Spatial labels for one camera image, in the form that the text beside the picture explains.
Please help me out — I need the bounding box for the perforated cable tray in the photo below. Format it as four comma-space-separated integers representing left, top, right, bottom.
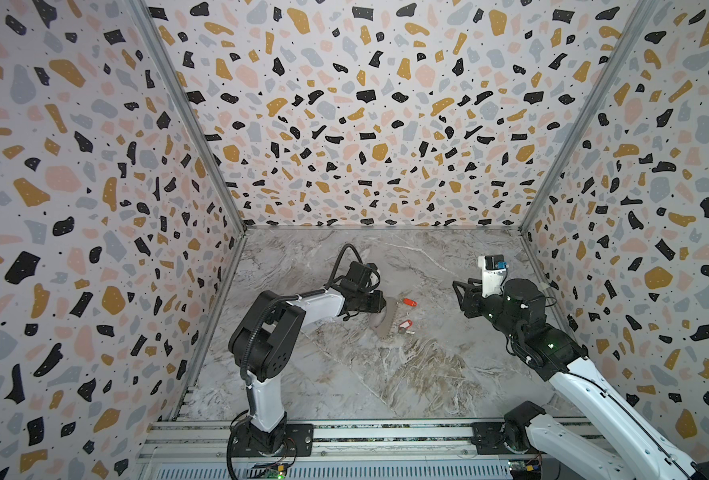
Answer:
149, 461, 515, 480

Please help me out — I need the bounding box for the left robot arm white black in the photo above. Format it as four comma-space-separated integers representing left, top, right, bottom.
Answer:
228, 261, 397, 453

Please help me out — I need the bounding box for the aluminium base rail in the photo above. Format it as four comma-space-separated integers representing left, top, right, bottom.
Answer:
137, 418, 572, 466

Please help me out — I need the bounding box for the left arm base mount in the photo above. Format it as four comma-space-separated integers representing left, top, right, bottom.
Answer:
228, 411, 314, 458

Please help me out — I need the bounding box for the metal keyring plate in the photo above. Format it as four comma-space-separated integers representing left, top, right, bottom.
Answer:
370, 297, 397, 340

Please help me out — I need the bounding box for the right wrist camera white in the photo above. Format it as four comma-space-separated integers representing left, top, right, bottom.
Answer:
478, 254, 509, 298

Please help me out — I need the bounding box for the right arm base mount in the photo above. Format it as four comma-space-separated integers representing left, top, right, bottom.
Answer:
471, 401, 558, 455

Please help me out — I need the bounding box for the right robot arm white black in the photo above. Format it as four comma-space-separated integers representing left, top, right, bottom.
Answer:
453, 278, 709, 479

